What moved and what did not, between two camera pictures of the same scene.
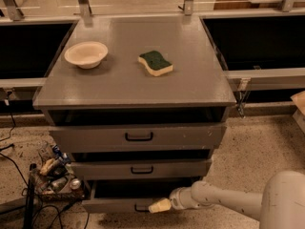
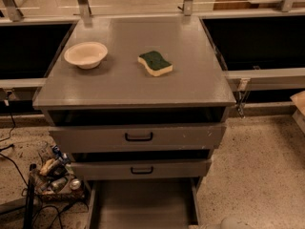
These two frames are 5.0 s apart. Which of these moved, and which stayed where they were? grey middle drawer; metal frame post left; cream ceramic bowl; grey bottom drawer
Moved: grey bottom drawer
Stayed: cream ceramic bowl; grey middle drawer; metal frame post left
